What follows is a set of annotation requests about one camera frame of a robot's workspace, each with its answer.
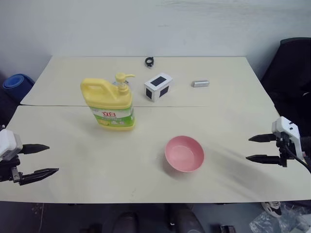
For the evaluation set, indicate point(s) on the white box with black squares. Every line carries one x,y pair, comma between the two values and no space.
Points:
158,88

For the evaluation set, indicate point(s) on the black office chair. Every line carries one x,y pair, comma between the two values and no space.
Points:
289,80

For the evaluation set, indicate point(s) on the rolled blue foam mat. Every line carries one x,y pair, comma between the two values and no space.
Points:
17,85

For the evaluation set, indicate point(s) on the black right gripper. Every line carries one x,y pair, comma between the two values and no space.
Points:
283,148

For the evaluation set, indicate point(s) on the clear plastic bag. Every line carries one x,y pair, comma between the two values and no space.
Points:
281,221

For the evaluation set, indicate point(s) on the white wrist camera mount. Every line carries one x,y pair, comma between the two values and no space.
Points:
8,144
290,132

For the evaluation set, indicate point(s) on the small silver metal block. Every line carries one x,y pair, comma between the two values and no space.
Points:
200,83

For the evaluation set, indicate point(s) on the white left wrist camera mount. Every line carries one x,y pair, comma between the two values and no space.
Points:
8,144

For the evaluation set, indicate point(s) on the white and black sneaker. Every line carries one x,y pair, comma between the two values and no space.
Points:
273,207

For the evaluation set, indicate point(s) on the pink bowl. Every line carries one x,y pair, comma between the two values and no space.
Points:
184,154

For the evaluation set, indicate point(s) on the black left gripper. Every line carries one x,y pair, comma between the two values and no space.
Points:
9,170

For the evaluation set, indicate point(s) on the yellow detergent bottle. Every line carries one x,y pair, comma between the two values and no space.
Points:
109,104

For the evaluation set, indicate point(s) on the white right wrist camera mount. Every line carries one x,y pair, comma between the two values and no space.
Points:
290,132

